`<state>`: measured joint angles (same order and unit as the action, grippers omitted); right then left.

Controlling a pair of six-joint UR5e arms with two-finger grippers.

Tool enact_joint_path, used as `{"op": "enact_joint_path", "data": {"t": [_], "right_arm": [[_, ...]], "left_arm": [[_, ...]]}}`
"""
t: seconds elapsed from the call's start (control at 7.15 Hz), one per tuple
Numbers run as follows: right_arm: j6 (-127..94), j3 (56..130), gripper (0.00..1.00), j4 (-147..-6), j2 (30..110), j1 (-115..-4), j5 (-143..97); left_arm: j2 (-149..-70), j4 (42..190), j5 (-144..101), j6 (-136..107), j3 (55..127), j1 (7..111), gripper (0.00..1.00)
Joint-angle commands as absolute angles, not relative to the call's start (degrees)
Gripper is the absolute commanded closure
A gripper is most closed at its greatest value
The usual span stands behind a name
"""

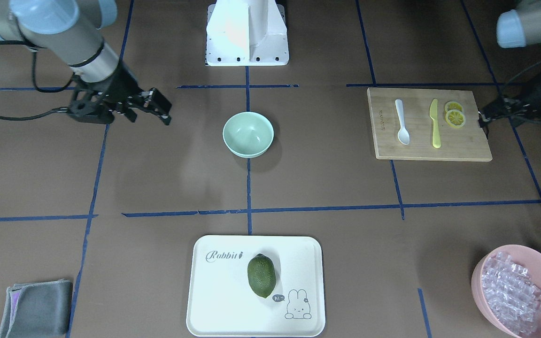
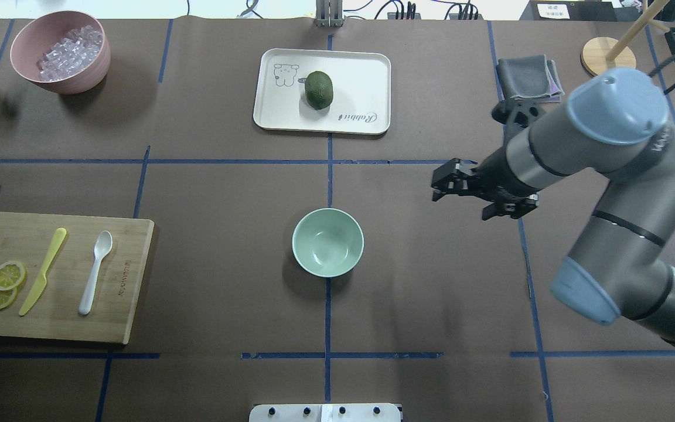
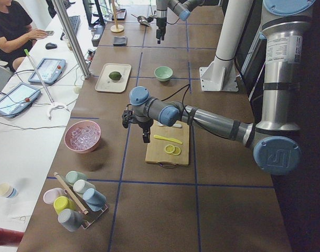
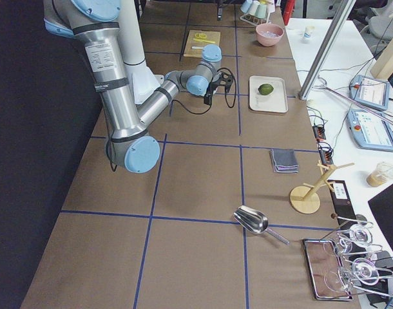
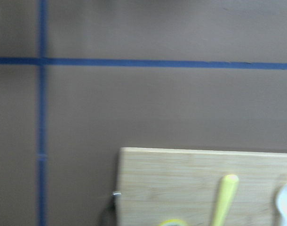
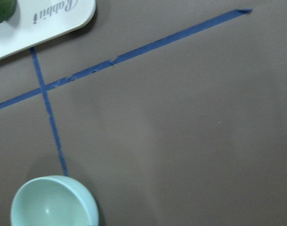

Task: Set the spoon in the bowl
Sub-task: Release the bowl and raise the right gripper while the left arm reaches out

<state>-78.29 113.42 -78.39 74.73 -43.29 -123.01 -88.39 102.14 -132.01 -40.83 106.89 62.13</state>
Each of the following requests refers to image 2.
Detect pink bowl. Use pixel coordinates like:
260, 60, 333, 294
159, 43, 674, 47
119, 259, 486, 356
10, 11, 111, 94

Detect grey folded cloth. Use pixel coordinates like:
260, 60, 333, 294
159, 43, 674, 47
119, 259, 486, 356
496, 55, 565, 103

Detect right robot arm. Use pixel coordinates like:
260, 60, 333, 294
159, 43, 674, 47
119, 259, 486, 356
431, 67, 675, 347

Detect aluminium frame post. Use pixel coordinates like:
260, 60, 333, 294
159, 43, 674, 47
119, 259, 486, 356
315, 0, 345, 28

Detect bamboo cutting board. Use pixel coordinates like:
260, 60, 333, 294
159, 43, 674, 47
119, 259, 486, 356
0, 212, 155, 345

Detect yellow plastic knife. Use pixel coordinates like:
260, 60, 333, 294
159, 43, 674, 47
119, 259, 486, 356
18, 227, 67, 317

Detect green avocado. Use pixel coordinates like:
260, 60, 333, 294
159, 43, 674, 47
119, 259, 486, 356
304, 70, 335, 110

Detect white plastic spoon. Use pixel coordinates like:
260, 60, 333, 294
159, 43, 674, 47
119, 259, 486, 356
78, 230, 113, 316

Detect black box with label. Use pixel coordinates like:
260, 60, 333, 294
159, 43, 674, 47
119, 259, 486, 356
519, 1, 617, 22

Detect cream rabbit tray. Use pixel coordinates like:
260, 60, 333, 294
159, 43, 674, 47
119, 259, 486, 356
253, 49, 391, 135

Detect mint green bowl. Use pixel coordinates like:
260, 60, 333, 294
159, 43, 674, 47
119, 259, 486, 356
291, 207, 365, 278

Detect wooden mug tree stand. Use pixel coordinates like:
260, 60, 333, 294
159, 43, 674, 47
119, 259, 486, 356
579, 1, 670, 76

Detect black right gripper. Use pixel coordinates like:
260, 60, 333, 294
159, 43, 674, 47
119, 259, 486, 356
431, 98, 544, 221

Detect clear ice cubes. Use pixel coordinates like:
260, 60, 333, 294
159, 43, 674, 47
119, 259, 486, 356
37, 26, 104, 82

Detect white pillar mount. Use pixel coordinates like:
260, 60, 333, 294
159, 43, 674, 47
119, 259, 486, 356
248, 403, 404, 421

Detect upper lemon slice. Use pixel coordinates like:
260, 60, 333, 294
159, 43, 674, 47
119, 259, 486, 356
0, 261, 27, 291

